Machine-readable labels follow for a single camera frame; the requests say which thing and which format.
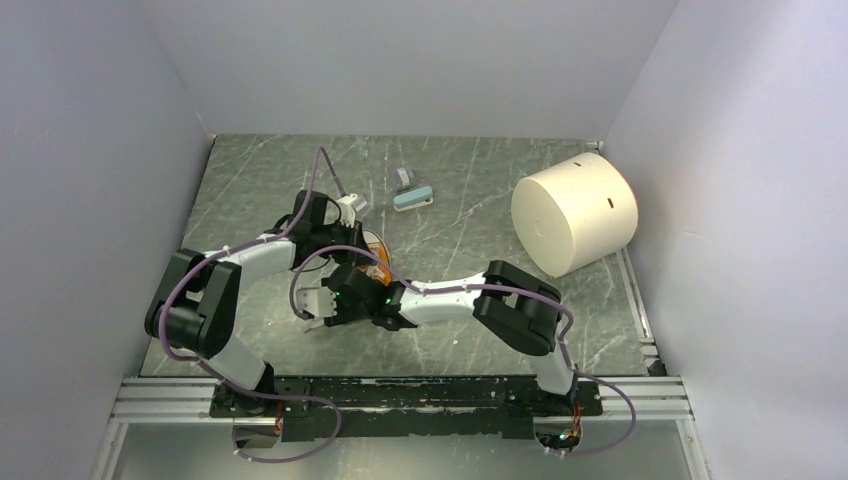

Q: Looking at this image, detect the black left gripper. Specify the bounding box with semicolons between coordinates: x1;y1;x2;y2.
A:
311;217;376;267

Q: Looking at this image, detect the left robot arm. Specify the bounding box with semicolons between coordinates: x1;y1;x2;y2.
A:
145;190;391;416

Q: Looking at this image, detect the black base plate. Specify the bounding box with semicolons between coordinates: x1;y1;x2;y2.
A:
208;375;603;442

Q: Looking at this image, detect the small tape roll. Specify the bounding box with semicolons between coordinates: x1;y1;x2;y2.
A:
395;167;417;192

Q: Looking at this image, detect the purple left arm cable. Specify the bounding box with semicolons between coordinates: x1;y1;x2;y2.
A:
157;145;344;465

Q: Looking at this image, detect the teal stapler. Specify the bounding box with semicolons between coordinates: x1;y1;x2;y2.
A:
392;186;434;212

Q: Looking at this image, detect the white cylindrical container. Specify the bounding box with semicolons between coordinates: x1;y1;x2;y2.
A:
510;152;639;278

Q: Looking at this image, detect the orange canvas sneaker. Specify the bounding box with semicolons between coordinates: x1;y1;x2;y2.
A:
358;230;393;286

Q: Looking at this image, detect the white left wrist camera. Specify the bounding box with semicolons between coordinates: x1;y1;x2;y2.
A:
336;193;370;226

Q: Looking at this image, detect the aluminium frame rail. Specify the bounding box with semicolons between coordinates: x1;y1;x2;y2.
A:
93;250;710;479

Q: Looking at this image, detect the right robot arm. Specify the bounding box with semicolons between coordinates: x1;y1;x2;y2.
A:
298;261;578;414

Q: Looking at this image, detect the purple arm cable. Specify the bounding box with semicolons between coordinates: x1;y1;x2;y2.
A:
289;245;639;460
157;145;344;465

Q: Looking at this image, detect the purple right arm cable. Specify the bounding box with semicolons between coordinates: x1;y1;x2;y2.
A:
289;245;639;460

